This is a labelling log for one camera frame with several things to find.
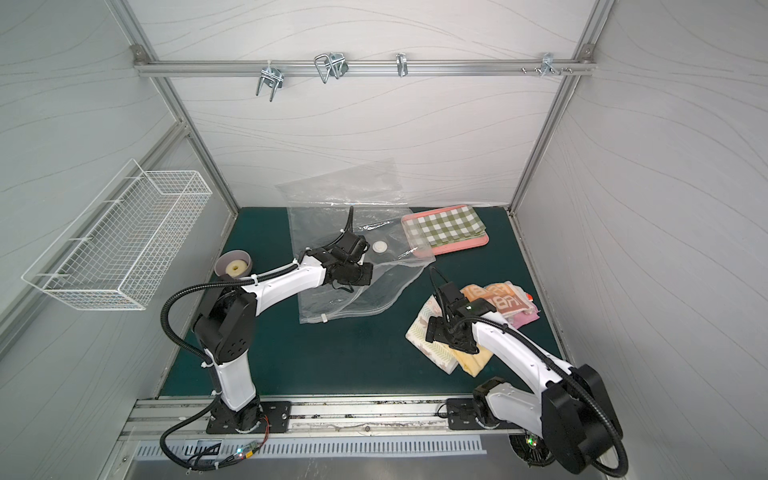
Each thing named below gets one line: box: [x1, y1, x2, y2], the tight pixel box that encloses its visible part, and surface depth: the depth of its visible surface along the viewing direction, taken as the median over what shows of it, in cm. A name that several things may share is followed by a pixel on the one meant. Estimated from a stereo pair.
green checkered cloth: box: [406, 205, 487, 247], surface depth 117 cm
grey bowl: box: [214, 249, 253, 279], surface depth 100 cm
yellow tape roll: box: [226, 259, 248, 278], surface depth 100 cm
